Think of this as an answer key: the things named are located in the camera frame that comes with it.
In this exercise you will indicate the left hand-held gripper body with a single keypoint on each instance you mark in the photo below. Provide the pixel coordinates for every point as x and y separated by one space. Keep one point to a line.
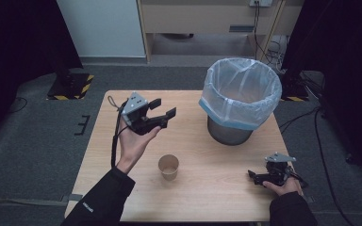
137 116

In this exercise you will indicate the black stand base yellow stripes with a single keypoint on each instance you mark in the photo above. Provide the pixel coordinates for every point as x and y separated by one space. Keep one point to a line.
292 91
70 86

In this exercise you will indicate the grey metal trash bin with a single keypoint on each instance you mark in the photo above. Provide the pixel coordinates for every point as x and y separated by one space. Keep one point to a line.
227 133

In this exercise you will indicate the brown paper cup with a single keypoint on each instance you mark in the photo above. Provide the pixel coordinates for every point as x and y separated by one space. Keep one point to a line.
168 167

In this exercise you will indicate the white power strip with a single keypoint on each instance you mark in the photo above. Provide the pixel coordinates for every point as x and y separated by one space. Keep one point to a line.
260 3

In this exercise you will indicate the person's left hand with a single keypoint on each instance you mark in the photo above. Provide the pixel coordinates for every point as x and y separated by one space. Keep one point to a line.
135 147

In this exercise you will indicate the black curtain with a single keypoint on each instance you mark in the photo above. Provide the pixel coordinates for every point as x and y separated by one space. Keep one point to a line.
342 62
19 47

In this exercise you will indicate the person's right hand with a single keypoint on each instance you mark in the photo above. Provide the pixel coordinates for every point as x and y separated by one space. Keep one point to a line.
285 187

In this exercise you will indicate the translucent plastic bin bag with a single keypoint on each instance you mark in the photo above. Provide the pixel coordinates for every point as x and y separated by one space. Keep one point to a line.
240 92

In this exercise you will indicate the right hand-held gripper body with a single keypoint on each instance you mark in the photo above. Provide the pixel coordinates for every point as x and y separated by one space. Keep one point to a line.
278 171

